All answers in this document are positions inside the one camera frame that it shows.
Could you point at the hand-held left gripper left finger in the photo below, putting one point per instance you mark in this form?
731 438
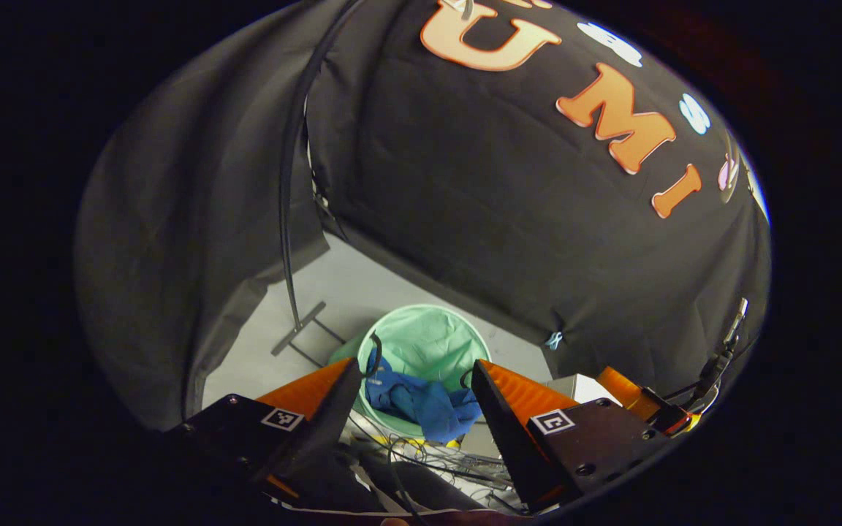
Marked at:
330 424

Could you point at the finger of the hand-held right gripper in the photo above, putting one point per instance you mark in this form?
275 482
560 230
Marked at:
620 386

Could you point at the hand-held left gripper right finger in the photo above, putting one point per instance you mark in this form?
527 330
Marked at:
501 424

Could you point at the blue knit jacket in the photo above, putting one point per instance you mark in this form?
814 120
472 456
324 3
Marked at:
428 405

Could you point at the green laundry hamper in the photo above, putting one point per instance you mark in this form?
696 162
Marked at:
425 336

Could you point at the black metal clothes rack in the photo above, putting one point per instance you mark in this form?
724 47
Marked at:
283 183

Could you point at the blue plastic clip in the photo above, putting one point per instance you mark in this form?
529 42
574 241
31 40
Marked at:
554 340

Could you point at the black backdrop cloth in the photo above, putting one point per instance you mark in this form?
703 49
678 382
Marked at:
465 204

